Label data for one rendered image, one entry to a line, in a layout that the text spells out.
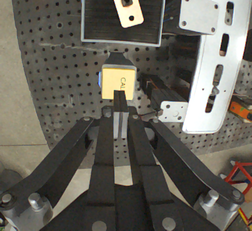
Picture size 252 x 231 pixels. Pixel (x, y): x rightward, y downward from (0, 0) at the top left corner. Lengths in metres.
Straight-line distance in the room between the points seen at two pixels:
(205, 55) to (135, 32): 0.29
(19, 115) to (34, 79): 1.13
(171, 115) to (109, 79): 0.24
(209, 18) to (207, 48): 0.15
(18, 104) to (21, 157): 0.82
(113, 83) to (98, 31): 0.10
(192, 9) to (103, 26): 0.20
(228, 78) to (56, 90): 0.77
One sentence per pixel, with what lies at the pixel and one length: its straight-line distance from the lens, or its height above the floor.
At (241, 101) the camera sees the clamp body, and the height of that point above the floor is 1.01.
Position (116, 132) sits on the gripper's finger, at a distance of 0.15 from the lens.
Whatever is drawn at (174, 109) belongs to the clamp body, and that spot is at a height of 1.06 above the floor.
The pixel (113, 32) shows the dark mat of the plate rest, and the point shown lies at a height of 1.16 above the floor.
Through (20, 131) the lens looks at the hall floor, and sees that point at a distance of 2.08.
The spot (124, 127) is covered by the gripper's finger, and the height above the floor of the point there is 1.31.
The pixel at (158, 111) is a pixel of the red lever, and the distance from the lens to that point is 0.42.
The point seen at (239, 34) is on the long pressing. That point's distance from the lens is 0.60.
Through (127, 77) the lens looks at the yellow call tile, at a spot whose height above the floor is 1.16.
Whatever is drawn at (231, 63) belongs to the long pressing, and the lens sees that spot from 0.58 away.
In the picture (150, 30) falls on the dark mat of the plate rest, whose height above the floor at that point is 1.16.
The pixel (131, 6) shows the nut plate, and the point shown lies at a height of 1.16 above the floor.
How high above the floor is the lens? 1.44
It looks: 66 degrees down
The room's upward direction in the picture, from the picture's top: 170 degrees clockwise
